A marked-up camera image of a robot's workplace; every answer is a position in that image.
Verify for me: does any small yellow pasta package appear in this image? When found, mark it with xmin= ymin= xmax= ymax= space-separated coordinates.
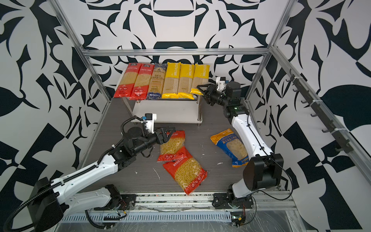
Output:
xmin=190 ymin=64 xmax=210 ymax=95

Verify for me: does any red fusilli bag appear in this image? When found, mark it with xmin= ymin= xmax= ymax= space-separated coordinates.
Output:
xmin=157 ymin=130 xmax=186 ymax=162
xmin=163 ymin=149 xmax=208 ymax=195

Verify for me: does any yellow pastatime spaghetti package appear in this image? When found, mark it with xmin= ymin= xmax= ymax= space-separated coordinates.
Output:
xmin=161 ymin=62 xmax=181 ymax=99

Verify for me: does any orange blue pasta bag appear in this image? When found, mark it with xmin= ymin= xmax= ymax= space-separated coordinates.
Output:
xmin=210 ymin=129 xmax=249 ymax=167

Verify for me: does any orange blue spaghetti package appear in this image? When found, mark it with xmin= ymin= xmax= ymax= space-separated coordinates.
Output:
xmin=146 ymin=64 xmax=167 ymax=100

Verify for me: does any red spaghetti package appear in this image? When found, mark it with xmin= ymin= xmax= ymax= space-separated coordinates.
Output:
xmin=114 ymin=63 xmax=143 ymax=98
xmin=129 ymin=64 xmax=155 ymax=100

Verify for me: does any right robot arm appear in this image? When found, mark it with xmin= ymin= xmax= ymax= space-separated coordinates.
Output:
xmin=197 ymin=81 xmax=284 ymax=199

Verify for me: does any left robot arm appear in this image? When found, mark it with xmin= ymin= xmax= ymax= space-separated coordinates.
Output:
xmin=3 ymin=127 xmax=175 ymax=232

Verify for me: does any white two-tier shelf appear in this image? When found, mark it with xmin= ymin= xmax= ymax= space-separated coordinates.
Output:
xmin=114 ymin=68 xmax=208 ymax=126

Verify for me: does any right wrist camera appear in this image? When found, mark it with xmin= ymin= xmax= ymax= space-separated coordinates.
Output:
xmin=215 ymin=77 xmax=228 ymax=92

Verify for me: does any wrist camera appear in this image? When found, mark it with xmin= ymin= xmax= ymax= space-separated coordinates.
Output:
xmin=215 ymin=77 xmax=228 ymax=92
xmin=142 ymin=113 xmax=157 ymax=133

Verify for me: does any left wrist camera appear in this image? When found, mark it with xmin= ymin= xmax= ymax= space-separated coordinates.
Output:
xmin=142 ymin=113 xmax=157 ymax=133

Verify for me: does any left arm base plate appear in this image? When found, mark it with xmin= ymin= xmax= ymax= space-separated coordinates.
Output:
xmin=95 ymin=194 xmax=137 ymax=211

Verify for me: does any aluminium front rail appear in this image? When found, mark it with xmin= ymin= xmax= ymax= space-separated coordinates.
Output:
xmin=66 ymin=190 xmax=298 ymax=214

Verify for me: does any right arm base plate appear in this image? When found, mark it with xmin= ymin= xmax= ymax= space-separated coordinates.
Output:
xmin=212 ymin=193 xmax=254 ymax=209

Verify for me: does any white cable duct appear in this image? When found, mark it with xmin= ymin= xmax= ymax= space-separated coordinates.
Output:
xmin=61 ymin=211 xmax=231 ymax=223

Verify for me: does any aluminium cage frame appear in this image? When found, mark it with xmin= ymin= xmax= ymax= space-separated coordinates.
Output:
xmin=50 ymin=1 xmax=371 ymax=182

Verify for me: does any wall hook rail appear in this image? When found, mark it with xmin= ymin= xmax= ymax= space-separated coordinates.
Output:
xmin=287 ymin=69 xmax=354 ymax=154

